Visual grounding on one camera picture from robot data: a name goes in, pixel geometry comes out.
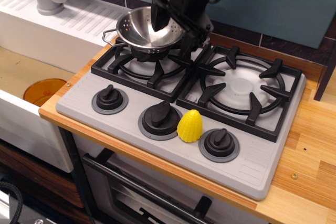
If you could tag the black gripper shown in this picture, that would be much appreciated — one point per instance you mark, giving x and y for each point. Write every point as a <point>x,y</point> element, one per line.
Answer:
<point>190,15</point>

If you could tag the black left burner grate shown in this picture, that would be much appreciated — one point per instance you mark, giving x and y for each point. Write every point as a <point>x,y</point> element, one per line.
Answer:
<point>164,78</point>

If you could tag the black burner grate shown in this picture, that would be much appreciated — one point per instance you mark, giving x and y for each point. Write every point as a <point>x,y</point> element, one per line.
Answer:
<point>249,93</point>
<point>164,78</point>

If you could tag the black middle stove knob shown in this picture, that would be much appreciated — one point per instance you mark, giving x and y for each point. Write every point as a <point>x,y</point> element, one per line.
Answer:
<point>159,122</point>

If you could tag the black stove knob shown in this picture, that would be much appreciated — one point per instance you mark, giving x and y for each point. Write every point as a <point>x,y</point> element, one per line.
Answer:
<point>219,145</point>
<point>159,122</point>
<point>109,100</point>

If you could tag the grey toy stove top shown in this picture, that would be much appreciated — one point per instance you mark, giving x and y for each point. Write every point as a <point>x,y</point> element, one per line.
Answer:
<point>250,173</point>

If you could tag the black left stove knob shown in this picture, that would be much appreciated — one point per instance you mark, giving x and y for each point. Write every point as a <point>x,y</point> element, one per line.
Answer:
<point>109,100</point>

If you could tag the black right burner grate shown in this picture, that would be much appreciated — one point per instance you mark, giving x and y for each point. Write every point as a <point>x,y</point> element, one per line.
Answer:
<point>249,93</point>

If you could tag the yellow toy corn cob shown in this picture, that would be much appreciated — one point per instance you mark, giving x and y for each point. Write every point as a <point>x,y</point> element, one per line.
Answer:
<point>190,127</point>

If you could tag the black right stove knob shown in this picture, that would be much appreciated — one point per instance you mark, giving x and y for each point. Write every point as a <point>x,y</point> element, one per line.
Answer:
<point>219,145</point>

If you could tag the white toy sink unit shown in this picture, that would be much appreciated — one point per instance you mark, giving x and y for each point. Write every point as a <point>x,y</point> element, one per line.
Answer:
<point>35,47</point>

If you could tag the orange plastic bowl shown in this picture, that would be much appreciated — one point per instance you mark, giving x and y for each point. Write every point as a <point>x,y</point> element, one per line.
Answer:
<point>41,91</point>

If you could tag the toy oven door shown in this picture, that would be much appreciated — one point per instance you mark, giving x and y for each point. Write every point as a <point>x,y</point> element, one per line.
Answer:
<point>134,193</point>

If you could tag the steel colander with handles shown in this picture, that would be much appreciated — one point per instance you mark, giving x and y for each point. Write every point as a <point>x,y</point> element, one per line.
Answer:
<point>135,29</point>

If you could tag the dark wooden post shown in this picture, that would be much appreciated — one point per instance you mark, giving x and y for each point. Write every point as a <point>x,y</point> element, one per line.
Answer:
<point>328,47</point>

